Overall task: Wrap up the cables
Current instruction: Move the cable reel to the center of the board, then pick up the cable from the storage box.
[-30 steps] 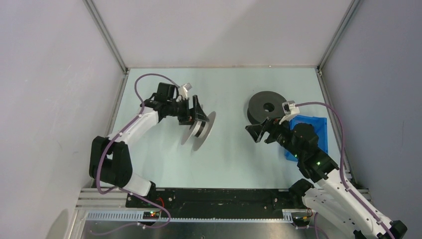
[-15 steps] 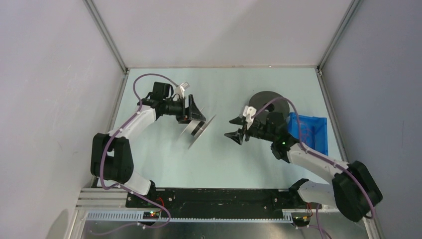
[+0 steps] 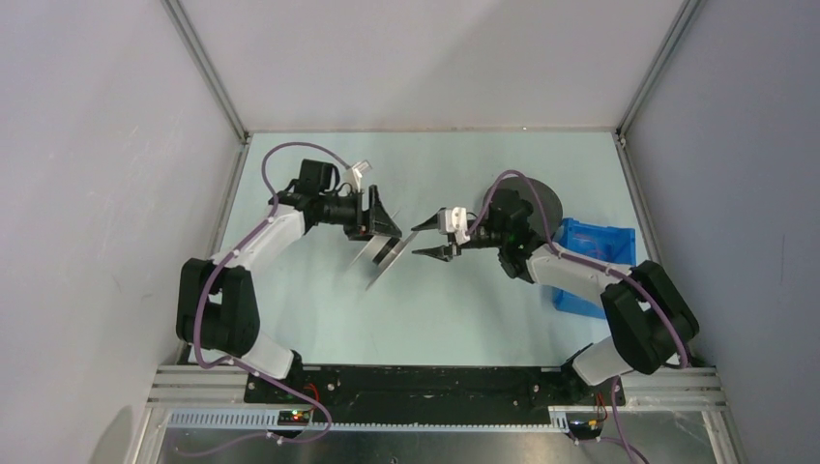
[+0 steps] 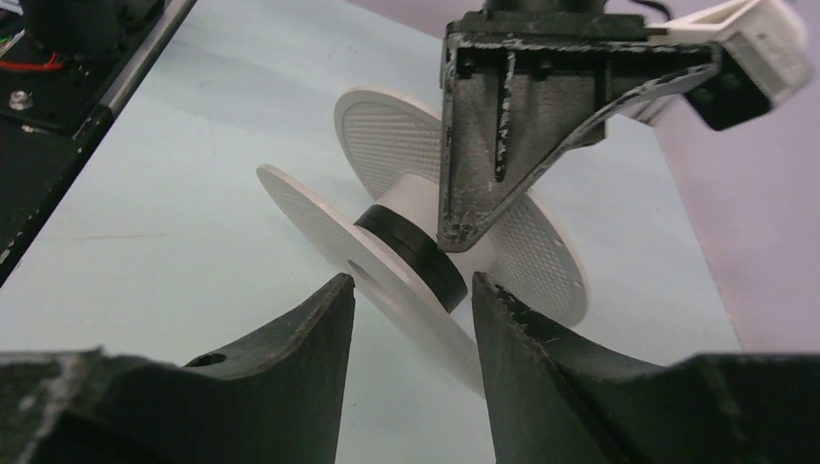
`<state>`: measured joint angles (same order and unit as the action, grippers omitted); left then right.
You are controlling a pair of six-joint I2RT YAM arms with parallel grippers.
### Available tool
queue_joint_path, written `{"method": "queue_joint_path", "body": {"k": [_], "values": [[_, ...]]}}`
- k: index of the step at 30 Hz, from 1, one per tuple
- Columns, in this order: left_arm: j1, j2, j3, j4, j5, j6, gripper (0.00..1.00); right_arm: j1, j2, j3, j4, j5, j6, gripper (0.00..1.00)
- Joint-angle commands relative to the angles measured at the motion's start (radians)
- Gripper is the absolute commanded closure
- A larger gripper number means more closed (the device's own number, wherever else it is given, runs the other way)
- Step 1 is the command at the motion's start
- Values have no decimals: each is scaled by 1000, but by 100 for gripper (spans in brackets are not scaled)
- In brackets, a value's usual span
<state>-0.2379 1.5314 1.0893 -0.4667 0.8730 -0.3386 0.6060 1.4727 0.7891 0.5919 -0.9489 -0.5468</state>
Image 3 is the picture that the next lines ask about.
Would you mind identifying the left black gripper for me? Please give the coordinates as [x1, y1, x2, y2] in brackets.
[319, 186, 401, 244]

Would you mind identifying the white cable spool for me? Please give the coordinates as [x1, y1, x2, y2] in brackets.
[348, 231, 419, 291]

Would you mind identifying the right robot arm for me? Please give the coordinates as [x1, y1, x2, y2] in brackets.
[413, 188, 700, 404]

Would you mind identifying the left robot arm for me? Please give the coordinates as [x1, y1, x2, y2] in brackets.
[176, 159, 402, 403]

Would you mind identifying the blue plastic bin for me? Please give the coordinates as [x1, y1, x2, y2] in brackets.
[552, 217, 636, 320]

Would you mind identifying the left controller board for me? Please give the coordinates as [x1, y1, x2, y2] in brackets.
[277, 410, 312, 427]

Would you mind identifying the controller board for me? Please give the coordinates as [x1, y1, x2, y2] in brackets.
[567, 420, 605, 444]
[277, 410, 312, 427]

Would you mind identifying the right controller board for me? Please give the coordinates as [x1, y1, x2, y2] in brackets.
[567, 420, 605, 444]

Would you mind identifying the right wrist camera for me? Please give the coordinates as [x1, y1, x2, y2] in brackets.
[437, 207, 470, 245]

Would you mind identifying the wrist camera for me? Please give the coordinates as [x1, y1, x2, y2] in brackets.
[341, 159, 372, 193]
[437, 207, 470, 245]

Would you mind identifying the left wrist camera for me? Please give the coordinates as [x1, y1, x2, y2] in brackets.
[341, 159, 372, 193]

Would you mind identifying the black cable spool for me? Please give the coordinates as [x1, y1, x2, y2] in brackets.
[495, 177, 564, 239]

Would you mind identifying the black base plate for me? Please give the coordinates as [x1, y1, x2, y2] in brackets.
[285, 364, 625, 424]

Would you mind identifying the white slotted cable duct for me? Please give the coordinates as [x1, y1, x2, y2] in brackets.
[166, 408, 569, 433]

